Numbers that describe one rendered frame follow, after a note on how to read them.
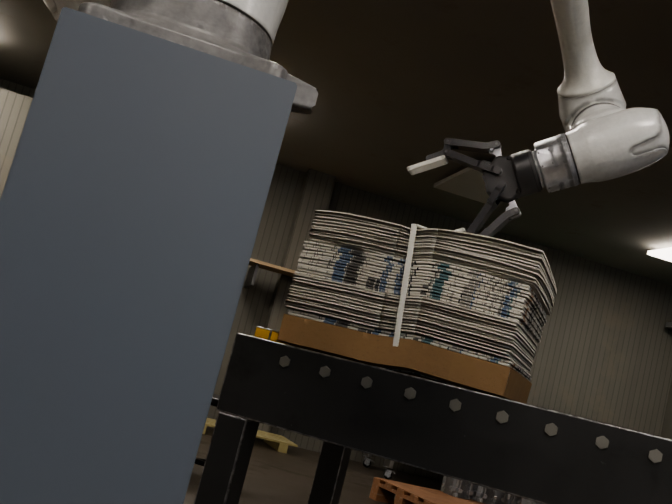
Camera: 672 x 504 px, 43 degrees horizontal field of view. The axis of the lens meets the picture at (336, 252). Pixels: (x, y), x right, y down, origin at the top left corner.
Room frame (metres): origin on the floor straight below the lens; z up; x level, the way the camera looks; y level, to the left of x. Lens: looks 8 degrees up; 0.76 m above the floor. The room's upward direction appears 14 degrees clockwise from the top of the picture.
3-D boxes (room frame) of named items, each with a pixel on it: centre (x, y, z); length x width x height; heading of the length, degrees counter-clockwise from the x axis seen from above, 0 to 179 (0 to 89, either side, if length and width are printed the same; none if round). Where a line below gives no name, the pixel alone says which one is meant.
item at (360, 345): (1.49, -0.07, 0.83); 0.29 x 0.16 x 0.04; 159
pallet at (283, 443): (8.60, 0.50, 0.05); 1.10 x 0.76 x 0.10; 102
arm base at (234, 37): (0.78, 0.17, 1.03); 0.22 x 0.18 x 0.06; 102
